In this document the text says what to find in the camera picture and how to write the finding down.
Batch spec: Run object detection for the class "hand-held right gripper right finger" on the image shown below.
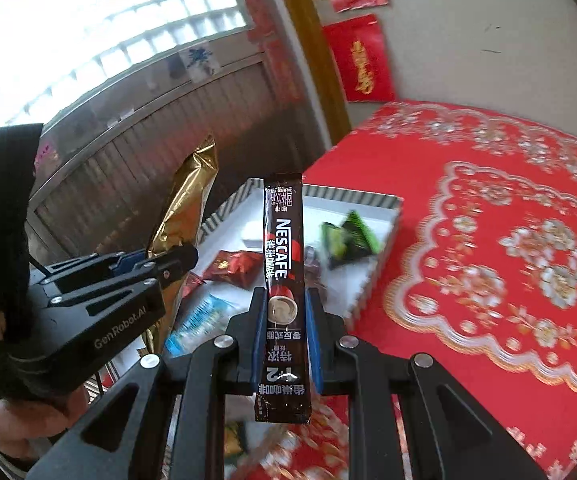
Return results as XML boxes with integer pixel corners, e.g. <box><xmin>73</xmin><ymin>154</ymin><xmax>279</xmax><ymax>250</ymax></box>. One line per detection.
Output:
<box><xmin>304</xmin><ymin>287</ymin><xmax>534</xmax><ymax>480</ymax></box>

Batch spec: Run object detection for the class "wooden door frame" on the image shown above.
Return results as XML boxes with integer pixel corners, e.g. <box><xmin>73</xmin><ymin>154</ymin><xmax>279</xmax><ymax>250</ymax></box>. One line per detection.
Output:
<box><xmin>268</xmin><ymin>0</ymin><xmax>353</xmax><ymax>147</ymax></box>

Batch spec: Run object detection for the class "dark brown coffee stick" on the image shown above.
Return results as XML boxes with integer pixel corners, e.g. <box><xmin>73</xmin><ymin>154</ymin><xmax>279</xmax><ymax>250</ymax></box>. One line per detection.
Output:
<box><xmin>248</xmin><ymin>172</ymin><xmax>314</xmax><ymax>426</ymax></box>

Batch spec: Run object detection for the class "red paper strip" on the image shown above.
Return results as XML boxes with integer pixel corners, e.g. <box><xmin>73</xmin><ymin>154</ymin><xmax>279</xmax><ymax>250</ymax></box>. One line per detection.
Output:
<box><xmin>238</xmin><ymin>0</ymin><xmax>304</xmax><ymax>106</ymax></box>

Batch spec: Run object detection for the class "blue and white snack packet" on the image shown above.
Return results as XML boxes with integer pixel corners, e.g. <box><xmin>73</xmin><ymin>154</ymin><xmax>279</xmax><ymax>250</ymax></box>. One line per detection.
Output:
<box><xmin>163</xmin><ymin>294</ymin><xmax>242</xmax><ymax>358</ymax></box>

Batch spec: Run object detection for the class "brown striped cardboard box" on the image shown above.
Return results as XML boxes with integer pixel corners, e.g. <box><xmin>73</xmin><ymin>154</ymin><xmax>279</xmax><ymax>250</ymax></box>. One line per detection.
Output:
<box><xmin>93</xmin><ymin>180</ymin><xmax>404</xmax><ymax>391</ymax></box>

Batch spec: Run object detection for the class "red wall poster gold print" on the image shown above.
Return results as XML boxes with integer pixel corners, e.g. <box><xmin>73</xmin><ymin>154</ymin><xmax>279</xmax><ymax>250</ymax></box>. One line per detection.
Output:
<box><xmin>322</xmin><ymin>14</ymin><xmax>398</xmax><ymax>103</ymax></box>

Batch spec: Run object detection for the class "red flower-print snack packet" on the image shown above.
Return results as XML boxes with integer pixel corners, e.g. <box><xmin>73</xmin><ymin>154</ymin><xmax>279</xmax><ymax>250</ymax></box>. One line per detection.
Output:
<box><xmin>202</xmin><ymin>249</ymin><xmax>262</xmax><ymax>289</ymax></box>

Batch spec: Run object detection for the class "pink paper sticker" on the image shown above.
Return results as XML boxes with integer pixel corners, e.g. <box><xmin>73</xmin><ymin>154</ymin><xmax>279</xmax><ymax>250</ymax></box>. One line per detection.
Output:
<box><xmin>36</xmin><ymin>140</ymin><xmax>62</xmax><ymax>171</ymax></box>

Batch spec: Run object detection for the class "red floral tablecloth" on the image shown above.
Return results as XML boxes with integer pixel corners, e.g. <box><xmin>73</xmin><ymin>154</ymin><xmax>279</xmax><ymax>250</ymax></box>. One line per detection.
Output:
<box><xmin>238</xmin><ymin>101</ymin><xmax>577</xmax><ymax>480</ymax></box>

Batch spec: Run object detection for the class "person's left hand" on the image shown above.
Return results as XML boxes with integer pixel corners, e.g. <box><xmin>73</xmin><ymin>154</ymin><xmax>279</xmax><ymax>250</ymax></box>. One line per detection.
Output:
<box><xmin>0</xmin><ymin>389</ymin><xmax>90</xmax><ymax>466</ymax></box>

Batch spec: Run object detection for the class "glass block window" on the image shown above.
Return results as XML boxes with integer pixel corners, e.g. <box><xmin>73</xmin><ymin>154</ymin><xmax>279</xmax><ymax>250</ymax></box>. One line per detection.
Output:
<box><xmin>0</xmin><ymin>0</ymin><xmax>249</xmax><ymax>133</ymax></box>

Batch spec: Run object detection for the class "green and black snack packet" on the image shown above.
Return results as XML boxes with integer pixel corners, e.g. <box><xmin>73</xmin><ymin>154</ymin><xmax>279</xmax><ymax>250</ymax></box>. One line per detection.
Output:
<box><xmin>321</xmin><ymin>210</ymin><xmax>381</xmax><ymax>271</ymax></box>

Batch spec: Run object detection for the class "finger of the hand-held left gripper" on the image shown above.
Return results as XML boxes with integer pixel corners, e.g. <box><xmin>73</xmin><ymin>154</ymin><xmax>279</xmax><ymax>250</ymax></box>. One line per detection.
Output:
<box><xmin>31</xmin><ymin>250</ymin><xmax>154</xmax><ymax>301</ymax></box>
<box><xmin>43</xmin><ymin>242</ymin><xmax>200</xmax><ymax>321</ymax></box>

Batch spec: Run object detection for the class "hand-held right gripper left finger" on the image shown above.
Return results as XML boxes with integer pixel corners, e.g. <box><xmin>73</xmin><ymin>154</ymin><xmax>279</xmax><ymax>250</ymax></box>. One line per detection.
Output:
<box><xmin>28</xmin><ymin>285</ymin><xmax>269</xmax><ymax>480</ymax></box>

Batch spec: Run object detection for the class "gold foil snack packet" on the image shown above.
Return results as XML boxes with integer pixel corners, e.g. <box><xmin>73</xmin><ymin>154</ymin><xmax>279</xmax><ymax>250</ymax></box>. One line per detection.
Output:
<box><xmin>143</xmin><ymin>135</ymin><xmax>219</xmax><ymax>356</ymax></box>

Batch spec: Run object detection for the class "clear-wrapped brown date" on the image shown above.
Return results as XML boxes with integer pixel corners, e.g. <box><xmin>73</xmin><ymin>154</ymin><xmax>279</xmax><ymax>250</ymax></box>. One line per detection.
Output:
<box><xmin>302</xmin><ymin>246</ymin><xmax>330</xmax><ymax>288</ymax></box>

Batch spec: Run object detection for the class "blue flower sticker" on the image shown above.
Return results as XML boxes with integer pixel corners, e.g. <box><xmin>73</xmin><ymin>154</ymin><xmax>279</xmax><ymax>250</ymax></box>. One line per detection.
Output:
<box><xmin>186</xmin><ymin>45</ymin><xmax>219</xmax><ymax>81</ymax></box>

